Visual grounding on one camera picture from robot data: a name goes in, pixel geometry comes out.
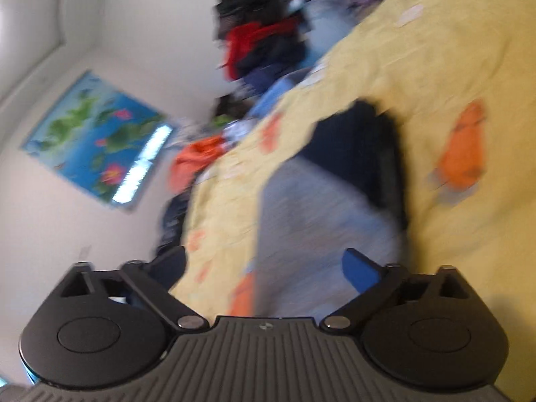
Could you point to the yellow flower print blanket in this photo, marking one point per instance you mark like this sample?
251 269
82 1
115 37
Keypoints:
439 71

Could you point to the green stool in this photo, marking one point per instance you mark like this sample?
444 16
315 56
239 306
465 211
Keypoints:
217 121

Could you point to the dark patterned clothes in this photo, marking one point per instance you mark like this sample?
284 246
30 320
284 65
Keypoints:
173 226

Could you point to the red fleece garment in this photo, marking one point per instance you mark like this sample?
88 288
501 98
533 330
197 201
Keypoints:
247 39

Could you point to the window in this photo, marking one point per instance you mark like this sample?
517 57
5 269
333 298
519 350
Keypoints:
142 163

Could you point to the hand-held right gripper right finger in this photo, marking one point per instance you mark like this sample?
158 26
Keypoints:
361 272

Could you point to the lotus print window blind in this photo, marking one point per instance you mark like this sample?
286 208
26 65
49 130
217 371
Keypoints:
83 130

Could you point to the orange cloth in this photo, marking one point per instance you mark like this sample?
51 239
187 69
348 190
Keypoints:
194 161

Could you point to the navy blue knit sweater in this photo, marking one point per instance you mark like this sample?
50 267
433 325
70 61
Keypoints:
356 146

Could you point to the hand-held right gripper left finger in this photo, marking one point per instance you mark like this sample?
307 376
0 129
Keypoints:
167 269

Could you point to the blue fleece blanket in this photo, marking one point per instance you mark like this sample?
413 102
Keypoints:
272 92

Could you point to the dark navy clothes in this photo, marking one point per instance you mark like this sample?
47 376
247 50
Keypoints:
272 58

